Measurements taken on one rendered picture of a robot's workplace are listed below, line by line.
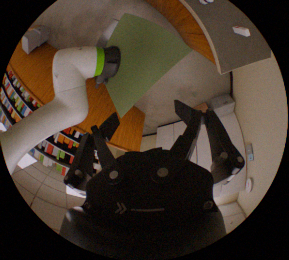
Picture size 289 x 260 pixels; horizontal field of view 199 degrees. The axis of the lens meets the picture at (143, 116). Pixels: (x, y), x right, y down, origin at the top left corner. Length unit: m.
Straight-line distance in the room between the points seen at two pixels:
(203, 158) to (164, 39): 2.09
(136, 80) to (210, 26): 0.45
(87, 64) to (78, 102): 0.12
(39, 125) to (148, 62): 0.35
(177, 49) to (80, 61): 0.26
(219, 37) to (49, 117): 0.73
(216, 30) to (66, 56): 0.60
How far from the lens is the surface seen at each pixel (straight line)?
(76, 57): 0.30
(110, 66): 0.33
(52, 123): 0.30
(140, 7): 1.47
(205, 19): 0.51
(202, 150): 2.14
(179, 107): 0.16
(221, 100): 2.15
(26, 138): 0.32
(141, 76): 0.25
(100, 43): 0.52
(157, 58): 0.22
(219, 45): 0.54
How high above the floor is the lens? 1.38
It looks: 33 degrees down
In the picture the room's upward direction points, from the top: 170 degrees counter-clockwise
